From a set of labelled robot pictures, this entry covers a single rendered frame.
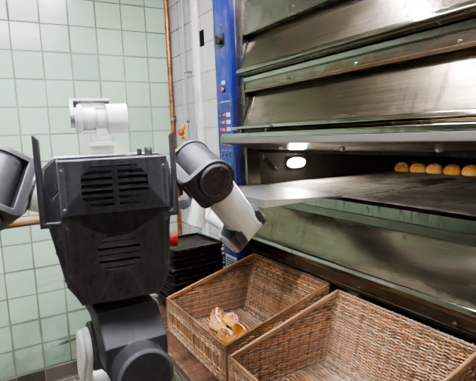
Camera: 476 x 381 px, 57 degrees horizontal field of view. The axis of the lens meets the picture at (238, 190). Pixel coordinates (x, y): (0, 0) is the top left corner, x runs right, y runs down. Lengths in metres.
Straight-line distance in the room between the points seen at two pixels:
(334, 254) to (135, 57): 1.81
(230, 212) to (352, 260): 0.64
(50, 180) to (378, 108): 0.99
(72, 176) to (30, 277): 2.03
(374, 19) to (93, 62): 1.78
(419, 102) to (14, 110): 2.10
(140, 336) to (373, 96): 1.02
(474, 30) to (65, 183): 1.05
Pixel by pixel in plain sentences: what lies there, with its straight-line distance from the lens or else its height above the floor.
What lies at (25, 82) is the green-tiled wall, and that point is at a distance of 2.74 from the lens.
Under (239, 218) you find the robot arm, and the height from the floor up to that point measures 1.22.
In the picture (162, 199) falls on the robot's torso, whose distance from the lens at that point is 0.85.
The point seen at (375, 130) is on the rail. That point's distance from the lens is 1.30.
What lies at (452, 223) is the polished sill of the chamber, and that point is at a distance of 1.35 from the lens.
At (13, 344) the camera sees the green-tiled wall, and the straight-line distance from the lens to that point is 2.94.
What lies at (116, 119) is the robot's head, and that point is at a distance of 1.01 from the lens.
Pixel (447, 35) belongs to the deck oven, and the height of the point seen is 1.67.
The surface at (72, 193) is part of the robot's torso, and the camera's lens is 0.83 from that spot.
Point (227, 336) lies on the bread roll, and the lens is 1.85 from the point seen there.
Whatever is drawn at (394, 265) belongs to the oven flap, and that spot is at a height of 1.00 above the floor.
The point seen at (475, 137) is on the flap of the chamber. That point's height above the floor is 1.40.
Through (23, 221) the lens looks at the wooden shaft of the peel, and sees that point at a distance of 1.52.
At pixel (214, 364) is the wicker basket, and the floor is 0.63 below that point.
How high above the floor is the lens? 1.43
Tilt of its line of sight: 7 degrees down
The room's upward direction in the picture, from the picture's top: 2 degrees counter-clockwise
